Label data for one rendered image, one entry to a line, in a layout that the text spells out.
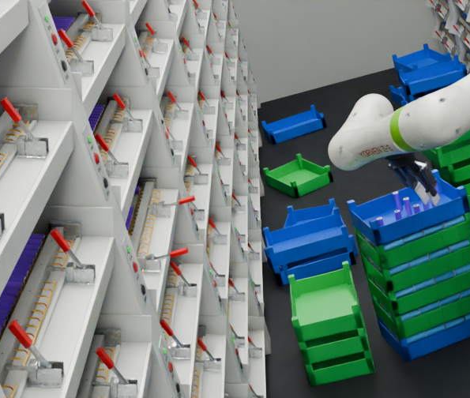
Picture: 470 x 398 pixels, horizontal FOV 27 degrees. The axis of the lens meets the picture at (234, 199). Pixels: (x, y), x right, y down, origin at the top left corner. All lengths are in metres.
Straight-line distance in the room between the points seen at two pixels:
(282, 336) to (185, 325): 1.31
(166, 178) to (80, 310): 0.96
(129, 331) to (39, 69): 0.46
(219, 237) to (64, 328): 1.63
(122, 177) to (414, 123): 0.75
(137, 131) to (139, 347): 0.58
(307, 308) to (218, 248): 0.41
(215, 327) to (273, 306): 1.15
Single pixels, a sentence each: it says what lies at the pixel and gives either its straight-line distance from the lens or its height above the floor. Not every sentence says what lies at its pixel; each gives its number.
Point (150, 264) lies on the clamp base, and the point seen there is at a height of 0.91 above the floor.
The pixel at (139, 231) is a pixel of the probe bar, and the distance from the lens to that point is 2.02.
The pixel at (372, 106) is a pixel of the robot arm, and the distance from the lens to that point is 2.67.
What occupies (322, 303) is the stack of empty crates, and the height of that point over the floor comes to 0.16.
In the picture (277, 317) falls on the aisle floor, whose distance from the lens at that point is 3.50.
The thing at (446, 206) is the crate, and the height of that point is 0.44.
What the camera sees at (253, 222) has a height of 0.18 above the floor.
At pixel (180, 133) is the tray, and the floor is 0.90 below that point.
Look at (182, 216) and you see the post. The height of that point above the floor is 0.82.
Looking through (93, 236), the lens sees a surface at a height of 1.10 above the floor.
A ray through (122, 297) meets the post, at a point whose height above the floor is 0.98.
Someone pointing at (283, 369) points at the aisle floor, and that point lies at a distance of 3.21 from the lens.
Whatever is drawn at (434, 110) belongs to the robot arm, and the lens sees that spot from 2.24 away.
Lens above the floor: 1.66
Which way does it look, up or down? 21 degrees down
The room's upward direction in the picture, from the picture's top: 17 degrees counter-clockwise
